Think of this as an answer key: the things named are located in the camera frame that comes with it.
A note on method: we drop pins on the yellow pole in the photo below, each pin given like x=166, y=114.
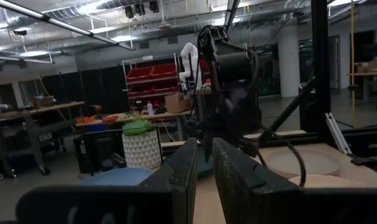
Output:
x=352, y=62

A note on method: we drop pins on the wooden side table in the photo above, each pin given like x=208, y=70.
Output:
x=367, y=74

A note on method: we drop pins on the orange tray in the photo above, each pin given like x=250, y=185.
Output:
x=110, y=118

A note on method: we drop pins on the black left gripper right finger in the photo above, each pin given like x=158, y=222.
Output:
x=254, y=199

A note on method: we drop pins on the black aluminium table frame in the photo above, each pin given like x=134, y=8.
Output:
x=320, y=62

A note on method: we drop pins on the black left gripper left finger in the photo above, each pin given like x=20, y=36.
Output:
x=170, y=199

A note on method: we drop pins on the silver aluminium bar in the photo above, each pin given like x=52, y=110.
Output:
x=336, y=132

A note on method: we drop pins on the white column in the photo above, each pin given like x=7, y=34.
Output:
x=288, y=62

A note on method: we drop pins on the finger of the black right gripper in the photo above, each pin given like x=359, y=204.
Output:
x=208, y=140

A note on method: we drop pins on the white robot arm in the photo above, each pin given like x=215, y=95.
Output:
x=191, y=59

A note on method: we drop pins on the blue plate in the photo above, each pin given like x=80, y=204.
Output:
x=114, y=178

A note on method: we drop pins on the long wooden workbench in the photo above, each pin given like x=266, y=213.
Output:
x=36, y=109

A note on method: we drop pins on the succulent in white patterned pot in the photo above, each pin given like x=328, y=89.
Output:
x=142, y=149

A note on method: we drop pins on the white bottle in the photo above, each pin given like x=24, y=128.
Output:
x=150, y=109

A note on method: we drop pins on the peach plate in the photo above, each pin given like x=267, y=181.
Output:
x=331, y=182

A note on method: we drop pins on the small cardboard box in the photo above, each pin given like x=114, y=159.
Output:
x=365, y=67

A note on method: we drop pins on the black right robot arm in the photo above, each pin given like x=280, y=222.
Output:
x=235, y=67

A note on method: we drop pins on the overhead light bar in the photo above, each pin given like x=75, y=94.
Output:
x=67, y=25

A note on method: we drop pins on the rack with red bins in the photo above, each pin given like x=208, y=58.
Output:
x=151, y=73

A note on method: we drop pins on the blue bin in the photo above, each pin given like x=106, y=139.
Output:
x=95, y=127

